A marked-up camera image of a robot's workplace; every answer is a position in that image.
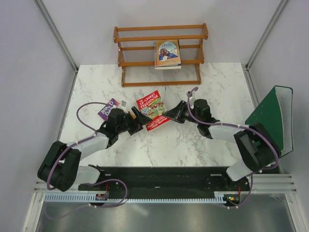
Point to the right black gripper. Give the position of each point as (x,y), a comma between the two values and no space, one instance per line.
(175,113)

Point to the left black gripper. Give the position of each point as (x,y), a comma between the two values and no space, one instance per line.
(138,122)

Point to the red Treehouse book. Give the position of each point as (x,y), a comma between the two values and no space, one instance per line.
(153,106)

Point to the Nineteen Eighty-Four blue book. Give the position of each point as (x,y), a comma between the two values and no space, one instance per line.
(169,67)

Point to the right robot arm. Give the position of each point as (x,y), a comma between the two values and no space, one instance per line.
(256,147)

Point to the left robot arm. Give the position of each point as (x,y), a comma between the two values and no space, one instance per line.
(59,168)

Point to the Roald Dahl yellow purple book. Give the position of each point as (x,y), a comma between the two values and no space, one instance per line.
(105,111)

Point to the wooden book rack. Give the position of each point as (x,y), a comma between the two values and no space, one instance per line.
(155,46)

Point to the green lever arch file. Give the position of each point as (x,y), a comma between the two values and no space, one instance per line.
(275,113)

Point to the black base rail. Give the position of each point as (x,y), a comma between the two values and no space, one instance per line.
(163,182)

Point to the right aluminium frame post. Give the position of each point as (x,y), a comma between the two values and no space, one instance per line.
(266,33)

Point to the white slotted cable duct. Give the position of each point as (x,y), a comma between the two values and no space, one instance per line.
(103,198)

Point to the aluminium front rail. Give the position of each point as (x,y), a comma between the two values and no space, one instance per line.
(262,184)

